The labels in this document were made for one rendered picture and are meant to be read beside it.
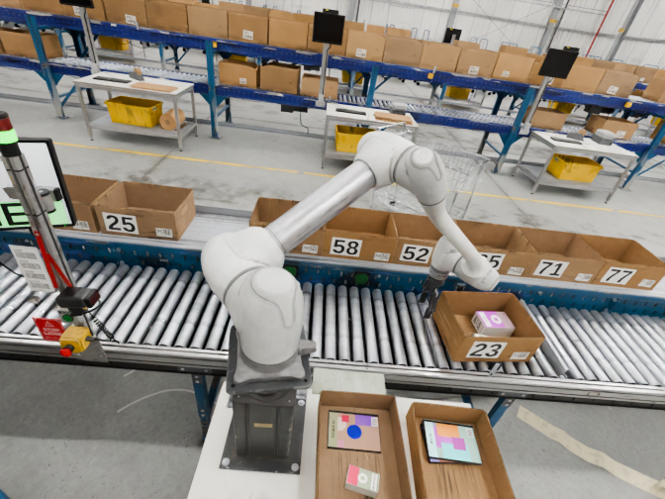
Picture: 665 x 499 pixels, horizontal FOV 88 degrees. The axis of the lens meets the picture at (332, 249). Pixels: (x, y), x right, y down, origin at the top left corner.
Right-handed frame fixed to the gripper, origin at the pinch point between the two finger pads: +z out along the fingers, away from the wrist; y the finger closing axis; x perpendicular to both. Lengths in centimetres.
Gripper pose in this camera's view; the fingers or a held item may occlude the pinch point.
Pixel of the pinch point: (425, 306)
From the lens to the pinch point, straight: 178.1
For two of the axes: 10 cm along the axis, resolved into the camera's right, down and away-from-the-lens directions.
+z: -1.3, 8.1, 5.7
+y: 0.0, 5.8, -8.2
